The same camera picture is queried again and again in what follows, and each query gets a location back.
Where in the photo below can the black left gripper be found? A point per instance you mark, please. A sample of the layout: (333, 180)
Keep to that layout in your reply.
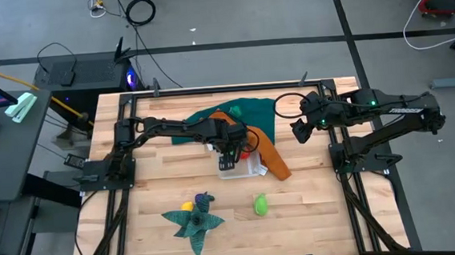
(232, 137)

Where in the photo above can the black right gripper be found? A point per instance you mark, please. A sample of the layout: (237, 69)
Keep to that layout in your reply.
(320, 111)

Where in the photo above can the red toy tomato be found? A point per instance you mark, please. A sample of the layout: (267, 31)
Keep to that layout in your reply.
(245, 156)

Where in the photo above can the clear plastic tupperware container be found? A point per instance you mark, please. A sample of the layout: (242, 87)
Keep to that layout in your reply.
(246, 170)

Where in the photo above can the purple toy eggplant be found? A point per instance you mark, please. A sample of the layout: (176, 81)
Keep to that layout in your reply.
(204, 201)

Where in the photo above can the lime green toy lettuce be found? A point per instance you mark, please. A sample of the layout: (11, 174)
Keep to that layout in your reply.
(261, 205)

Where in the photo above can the yellow toy lemon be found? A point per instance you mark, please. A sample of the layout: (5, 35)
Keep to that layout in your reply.
(187, 206)

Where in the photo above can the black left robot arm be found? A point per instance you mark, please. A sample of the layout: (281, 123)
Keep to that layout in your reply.
(163, 128)

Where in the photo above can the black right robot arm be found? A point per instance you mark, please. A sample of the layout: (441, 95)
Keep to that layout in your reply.
(395, 111)

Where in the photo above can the white cloth label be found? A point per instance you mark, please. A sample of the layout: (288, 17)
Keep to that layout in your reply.
(262, 170)

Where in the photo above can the orange cloth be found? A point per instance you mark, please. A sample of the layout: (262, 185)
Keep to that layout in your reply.
(271, 156)

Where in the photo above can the teal green cloth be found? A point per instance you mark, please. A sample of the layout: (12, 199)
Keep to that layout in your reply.
(258, 113)

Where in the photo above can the black computer tower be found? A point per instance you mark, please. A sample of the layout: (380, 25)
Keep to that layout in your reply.
(87, 77)

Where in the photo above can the mint green stapler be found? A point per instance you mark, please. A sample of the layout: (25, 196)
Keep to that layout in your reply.
(21, 106)

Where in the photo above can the dark grey desk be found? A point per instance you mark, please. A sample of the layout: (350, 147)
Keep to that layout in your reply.
(9, 159)

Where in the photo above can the black table frame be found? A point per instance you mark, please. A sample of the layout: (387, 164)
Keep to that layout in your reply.
(229, 89)

